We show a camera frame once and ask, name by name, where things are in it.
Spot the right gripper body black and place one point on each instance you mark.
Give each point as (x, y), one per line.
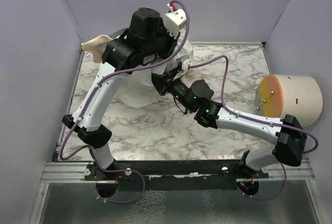
(172, 86)

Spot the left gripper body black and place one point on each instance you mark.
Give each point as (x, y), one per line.
(163, 44)

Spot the white pillow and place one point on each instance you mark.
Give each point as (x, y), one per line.
(138, 90)

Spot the grey pillowcase with cream trim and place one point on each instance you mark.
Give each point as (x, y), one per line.
(97, 45)

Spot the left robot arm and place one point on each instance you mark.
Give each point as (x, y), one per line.
(118, 63)

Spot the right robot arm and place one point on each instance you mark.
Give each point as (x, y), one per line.
(285, 136)

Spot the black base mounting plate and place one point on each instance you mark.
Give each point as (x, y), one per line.
(163, 175)

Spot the white cylindrical bin orange base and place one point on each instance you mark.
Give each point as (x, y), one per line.
(279, 95)

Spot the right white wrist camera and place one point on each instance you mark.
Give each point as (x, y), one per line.
(186, 64)

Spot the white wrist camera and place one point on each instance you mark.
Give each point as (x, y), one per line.
(174, 20)
(186, 64)

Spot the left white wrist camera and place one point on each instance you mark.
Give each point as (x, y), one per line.
(174, 20)

